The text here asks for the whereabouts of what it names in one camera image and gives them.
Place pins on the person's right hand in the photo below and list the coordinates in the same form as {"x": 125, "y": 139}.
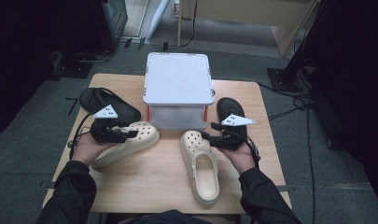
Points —
{"x": 239, "y": 158}

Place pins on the person's left hand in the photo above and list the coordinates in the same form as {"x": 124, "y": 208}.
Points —
{"x": 87, "y": 149}

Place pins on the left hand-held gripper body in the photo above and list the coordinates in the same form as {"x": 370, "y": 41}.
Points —
{"x": 107, "y": 133}

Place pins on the beige clog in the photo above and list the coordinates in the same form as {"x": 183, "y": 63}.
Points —
{"x": 205, "y": 174}
{"x": 146, "y": 137}

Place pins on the black stand base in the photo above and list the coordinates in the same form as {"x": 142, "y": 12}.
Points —
{"x": 73, "y": 68}

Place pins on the black metal stand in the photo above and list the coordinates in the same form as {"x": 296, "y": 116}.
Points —
{"x": 286, "y": 79}

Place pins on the light wooden desk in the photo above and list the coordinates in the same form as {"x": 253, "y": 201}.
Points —
{"x": 239, "y": 12}

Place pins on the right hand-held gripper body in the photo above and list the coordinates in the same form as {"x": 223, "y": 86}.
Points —
{"x": 228, "y": 141}

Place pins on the black cabinet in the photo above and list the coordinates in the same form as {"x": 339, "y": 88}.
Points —
{"x": 113, "y": 21}

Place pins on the black flip-flop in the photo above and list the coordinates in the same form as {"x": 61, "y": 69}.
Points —
{"x": 93, "y": 99}
{"x": 230, "y": 107}

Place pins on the white board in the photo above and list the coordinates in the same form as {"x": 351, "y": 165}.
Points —
{"x": 158, "y": 18}

